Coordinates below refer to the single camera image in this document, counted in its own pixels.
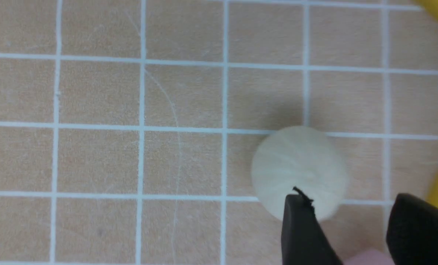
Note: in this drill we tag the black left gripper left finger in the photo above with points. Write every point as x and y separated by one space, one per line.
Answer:
303 241

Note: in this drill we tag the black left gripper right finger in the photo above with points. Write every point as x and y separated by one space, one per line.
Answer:
412 234

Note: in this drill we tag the white bun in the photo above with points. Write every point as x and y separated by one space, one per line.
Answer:
304 158

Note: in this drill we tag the pink foam cube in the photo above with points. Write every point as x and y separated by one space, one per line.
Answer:
369 257

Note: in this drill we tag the checkered beige tablecloth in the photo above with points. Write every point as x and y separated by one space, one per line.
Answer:
127 127

